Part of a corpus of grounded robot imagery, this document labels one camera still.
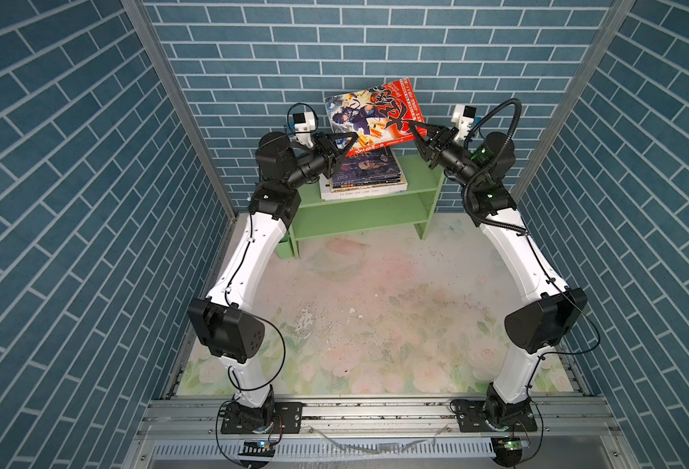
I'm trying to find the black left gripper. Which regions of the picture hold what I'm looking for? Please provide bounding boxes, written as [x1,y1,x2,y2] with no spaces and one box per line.
[282,136,355,195]

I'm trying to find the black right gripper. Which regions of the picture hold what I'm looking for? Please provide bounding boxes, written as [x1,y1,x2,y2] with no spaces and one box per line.
[408,129,478,199]

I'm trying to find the white book brown stripes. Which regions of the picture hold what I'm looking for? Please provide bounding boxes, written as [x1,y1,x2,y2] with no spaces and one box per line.
[319,177,408,201]

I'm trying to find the purple book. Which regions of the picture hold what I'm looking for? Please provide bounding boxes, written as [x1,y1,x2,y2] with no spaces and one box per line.
[331,148,402,190]

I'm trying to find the red manga comic book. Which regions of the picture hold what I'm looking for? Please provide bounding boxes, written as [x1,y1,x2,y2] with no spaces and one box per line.
[324,78,425,156]

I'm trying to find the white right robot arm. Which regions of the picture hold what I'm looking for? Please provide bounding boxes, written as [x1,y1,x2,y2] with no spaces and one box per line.
[408,120,588,430]

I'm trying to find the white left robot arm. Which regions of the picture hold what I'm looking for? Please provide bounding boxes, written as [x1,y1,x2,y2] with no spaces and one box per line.
[187,132,358,434]

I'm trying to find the green shelf rack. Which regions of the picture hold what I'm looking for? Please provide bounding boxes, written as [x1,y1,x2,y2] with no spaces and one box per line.
[276,154,445,259]

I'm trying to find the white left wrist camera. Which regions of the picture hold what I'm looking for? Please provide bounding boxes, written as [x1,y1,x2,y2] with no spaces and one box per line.
[292,111,317,149]

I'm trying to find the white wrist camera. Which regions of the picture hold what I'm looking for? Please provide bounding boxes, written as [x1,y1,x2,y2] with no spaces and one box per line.
[451,105,477,143]
[292,111,317,149]

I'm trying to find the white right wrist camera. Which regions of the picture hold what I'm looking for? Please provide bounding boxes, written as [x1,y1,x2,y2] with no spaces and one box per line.
[451,105,477,143]

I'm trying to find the metal corner frame post left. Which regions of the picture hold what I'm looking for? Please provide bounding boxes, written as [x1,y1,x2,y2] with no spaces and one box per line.
[120,0,239,221]

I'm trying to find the metal corner frame post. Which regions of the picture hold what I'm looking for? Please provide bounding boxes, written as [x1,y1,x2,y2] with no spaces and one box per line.
[511,0,635,202]
[120,0,239,221]

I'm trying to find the metal corner frame post right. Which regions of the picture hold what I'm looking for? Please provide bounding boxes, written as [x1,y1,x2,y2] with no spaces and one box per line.
[511,0,635,202]

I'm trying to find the metal base rail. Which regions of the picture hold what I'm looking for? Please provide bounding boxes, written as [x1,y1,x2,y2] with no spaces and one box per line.
[126,395,635,468]

